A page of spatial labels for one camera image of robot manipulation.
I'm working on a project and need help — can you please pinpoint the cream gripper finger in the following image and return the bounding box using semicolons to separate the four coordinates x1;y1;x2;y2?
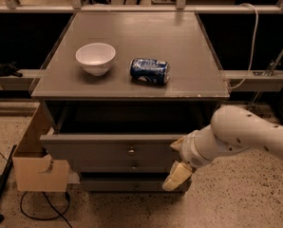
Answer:
162;161;192;191

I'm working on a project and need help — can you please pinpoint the grey top drawer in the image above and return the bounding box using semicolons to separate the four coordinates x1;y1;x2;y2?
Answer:
41;103;191;162

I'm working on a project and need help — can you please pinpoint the grey drawer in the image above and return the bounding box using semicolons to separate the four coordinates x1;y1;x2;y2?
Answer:
79;177;193;194
41;103;191;162
71;159;174;173

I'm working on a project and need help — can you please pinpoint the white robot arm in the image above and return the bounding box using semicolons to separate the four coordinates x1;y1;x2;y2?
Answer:
162;105;283;191

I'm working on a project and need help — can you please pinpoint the grey drawer cabinet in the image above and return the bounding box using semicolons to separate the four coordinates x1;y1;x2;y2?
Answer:
32;11;229;180

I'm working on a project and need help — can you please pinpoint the grey middle drawer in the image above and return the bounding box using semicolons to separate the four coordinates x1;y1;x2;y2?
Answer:
71;159;174;173

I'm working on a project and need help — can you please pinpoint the grey bottom drawer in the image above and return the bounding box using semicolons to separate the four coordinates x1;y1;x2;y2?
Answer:
79;177;193;194

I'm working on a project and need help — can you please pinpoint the blue crushed soda can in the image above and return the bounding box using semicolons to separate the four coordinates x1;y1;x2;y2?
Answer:
130;58;170;85

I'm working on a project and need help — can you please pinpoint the white bowl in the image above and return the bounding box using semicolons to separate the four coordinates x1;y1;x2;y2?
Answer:
75;43;116;76

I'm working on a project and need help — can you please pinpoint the black stand bar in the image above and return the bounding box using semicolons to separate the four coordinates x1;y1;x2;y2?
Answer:
0;143;18;224

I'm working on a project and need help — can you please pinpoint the metal frame rail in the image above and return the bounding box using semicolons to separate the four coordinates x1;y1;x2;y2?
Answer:
0;69;283;92

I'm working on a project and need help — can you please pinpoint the black floor cable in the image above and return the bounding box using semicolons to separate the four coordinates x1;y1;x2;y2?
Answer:
0;142;73;228

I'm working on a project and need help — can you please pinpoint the white cable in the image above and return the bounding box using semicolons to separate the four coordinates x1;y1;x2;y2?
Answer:
226;2;259;91

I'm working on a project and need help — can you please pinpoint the black object on rail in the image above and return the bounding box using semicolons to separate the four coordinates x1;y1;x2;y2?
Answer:
0;62;23;77

